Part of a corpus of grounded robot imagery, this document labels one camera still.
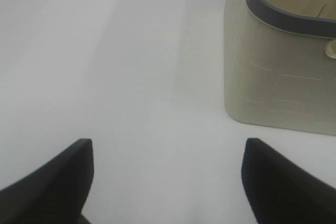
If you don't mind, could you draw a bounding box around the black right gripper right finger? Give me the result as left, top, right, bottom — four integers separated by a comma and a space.
241, 138, 335, 223

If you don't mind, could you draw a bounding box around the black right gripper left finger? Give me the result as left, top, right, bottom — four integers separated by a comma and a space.
1, 138, 93, 223

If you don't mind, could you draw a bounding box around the beige fabric bin grey rim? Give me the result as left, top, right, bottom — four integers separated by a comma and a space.
224, 0, 335, 135

